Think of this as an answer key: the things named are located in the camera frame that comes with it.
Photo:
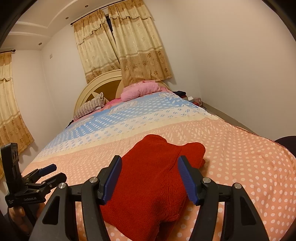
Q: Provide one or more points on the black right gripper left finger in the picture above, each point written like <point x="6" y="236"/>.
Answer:
<point x="58" y="220"/>

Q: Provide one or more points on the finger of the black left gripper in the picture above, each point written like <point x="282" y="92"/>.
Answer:
<point x="37" y="174"/>
<point x="50" y="183"/>

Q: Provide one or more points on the red knitted embroidered sweater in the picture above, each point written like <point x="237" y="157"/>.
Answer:
<point x="149" y="197"/>

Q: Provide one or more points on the beige side window curtain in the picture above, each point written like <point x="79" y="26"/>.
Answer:
<point x="13" y="128"/>

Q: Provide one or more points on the polka dot bedspread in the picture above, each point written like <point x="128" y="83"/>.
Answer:
<point x="264" y="168"/>

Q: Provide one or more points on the striped pillow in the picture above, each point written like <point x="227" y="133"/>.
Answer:
<point x="96" y="103"/>

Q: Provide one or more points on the cream wooden headboard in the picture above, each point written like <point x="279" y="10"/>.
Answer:
<point x="109" y="83"/>

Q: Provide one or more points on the pink pillow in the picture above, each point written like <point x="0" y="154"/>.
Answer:
<point x="139" y="89"/>

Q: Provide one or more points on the items on floor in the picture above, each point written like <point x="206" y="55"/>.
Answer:
<point x="195" y="100"/>

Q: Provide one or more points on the beige window curtain left panel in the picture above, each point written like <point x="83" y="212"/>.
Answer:
<point x="96" y="45"/>

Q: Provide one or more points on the beige window curtain panel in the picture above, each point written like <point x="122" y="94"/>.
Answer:
<point x="96" y="45"/>
<point x="139" y="49"/>

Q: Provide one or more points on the beige window curtain right panel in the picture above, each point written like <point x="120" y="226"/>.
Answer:
<point x="139" y="49"/>

